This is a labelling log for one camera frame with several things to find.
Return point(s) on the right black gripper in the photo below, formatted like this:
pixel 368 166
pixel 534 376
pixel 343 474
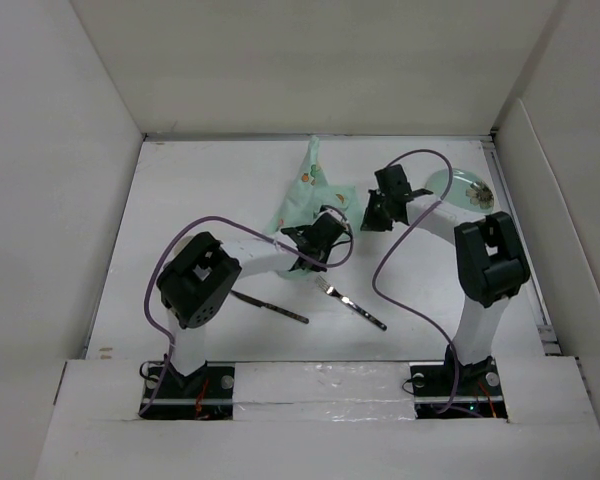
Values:
pixel 371 222

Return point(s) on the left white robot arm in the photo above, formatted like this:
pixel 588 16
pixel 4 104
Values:
pixel 195 282

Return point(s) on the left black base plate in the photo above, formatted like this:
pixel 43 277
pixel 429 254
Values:
pixel 206 395

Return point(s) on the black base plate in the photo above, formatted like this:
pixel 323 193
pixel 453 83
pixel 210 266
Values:
pixel 206 395
pixel 478 394

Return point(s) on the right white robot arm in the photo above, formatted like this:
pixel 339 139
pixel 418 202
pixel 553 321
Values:
pixel 458 207

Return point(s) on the green floral plate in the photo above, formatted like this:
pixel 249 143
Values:
pixel 467 190

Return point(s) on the black handled table knife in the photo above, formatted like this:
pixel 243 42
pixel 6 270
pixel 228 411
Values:
pixel 268 306

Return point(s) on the silver fork black handle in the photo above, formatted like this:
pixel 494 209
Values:
pixel 332 292

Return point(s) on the green cartoon print cloth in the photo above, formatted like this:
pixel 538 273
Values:
pixel 309 191

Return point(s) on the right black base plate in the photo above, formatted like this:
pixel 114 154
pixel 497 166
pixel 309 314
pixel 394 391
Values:
pixel 478 394

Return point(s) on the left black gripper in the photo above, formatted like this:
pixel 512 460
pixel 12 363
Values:
pixel 318 267

